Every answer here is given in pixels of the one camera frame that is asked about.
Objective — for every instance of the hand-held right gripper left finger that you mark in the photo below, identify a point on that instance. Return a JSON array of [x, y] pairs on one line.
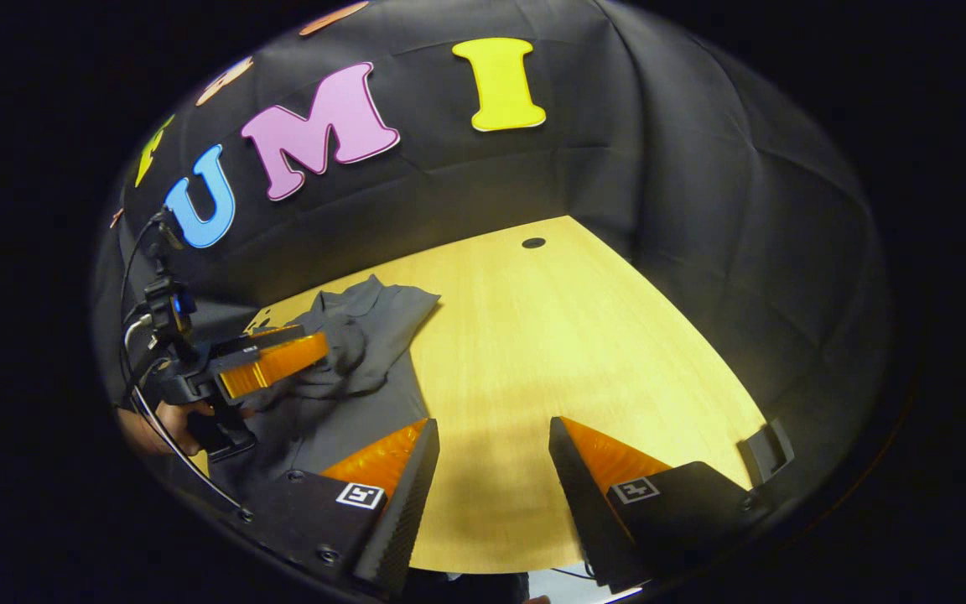
[[403, 512]]

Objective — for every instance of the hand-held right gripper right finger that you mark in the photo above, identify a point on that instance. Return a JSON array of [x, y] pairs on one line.
[[584, 503]]

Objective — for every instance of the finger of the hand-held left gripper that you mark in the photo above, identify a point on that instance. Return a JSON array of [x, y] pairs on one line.
[[277, 365], [248, 342]]

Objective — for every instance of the grey shirt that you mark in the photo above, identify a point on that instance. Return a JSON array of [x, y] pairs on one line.
[[366, 335]]

